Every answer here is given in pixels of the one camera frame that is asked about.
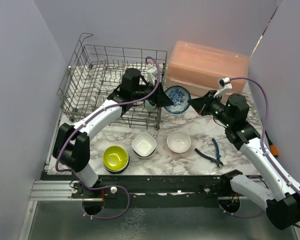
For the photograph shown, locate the yellow-green bowl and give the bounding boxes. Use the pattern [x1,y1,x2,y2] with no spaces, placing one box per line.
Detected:
[103,145,129,162]

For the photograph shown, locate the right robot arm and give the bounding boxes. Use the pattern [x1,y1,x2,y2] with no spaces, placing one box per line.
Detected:
[188,90,300,230]

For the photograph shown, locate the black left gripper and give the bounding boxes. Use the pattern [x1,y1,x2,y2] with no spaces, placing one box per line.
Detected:
[132,79,175,108]

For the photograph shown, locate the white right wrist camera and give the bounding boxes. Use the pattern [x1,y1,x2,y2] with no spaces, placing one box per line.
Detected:
[213,77,233,98]

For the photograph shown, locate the orange-tipped screwdriver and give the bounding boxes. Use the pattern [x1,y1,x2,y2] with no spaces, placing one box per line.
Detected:
[265,131,279,158]

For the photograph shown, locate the grey bowl under yellow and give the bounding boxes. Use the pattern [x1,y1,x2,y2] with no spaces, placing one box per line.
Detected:
[103,160,130,174]

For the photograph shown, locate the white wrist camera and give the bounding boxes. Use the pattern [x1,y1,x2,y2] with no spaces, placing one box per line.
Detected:
[145,64,158,85]
[213,77,233,98]

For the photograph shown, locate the grey wire dish rack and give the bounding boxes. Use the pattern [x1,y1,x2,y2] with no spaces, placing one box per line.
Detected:
[57,33,168,125]

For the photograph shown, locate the white round bowl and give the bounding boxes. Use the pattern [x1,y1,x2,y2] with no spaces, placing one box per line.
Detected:
[167,131,192,154]

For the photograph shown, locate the white square bowl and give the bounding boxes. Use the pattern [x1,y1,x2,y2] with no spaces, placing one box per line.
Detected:
[131,132,157,158]

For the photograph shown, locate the blue floral bowl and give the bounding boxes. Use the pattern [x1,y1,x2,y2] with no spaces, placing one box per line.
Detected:
[164,85,191,115]

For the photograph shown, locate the celadon green bowl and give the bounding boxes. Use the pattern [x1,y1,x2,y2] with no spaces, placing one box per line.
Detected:
[144,100,156,113]

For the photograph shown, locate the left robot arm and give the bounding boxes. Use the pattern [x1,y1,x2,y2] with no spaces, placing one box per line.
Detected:
[52,68,174,198]

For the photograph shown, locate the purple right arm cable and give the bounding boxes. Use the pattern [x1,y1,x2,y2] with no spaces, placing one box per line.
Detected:
[218,76,300,230]

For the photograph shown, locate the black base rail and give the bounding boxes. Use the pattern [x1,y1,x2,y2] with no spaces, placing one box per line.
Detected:
[40,172,235,209]

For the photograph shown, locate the blue-handled pliers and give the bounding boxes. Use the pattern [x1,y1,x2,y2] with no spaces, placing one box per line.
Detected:
[194,137,225,168]

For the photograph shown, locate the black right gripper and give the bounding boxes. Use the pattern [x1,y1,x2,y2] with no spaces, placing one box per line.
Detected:
[188,89,234,127]

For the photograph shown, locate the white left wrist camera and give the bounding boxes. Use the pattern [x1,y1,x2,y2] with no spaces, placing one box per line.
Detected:
[145,64,158,85]

